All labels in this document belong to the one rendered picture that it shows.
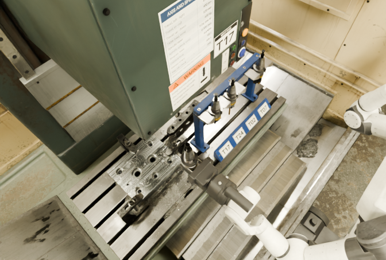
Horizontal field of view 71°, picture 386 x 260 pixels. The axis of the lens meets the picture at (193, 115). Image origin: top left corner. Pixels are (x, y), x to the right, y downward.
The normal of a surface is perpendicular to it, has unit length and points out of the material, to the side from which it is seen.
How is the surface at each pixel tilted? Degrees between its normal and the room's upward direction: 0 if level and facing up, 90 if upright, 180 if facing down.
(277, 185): 8
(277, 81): 24
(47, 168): 0
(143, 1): 90
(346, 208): 0
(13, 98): 90
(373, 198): 72
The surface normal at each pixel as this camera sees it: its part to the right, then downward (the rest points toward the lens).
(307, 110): -0.32, -0.25
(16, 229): 0.23, -0.77
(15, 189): -0.05, -0.56
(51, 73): 0.74, 0.55
